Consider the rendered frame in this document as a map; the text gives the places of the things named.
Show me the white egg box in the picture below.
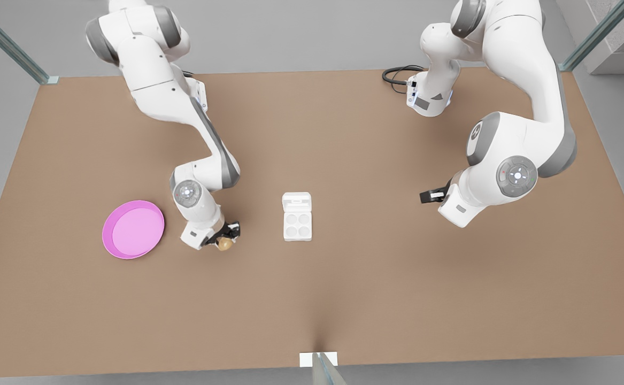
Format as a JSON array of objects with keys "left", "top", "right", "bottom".
[{"left": 283, "top": 211, "right": 313, "bottom": 242}]

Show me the white egg box lid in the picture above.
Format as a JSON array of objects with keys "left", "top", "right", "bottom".
[{"left": 282, "top": 192, "right": 312, "bottom": 213}]

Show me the pink round plate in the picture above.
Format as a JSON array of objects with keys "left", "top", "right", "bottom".
[{"left": 102, "top": 200, "right": 165, "bottom": 260}]

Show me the black cable loop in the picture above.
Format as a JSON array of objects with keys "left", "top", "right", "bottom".
[{"left": 382, "top": 65, "right": 426, "bottom": 95}]

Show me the silver frame post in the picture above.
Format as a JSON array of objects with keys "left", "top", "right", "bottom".
[
  {"left": 299, "top": 352, "right": 348, "bottom": 385},
  {"left": 558, "top": 0, "right": 624, "bottom": 72},
  {"left": 0, "top": 3, "right": 59, "bottom": 86}
]

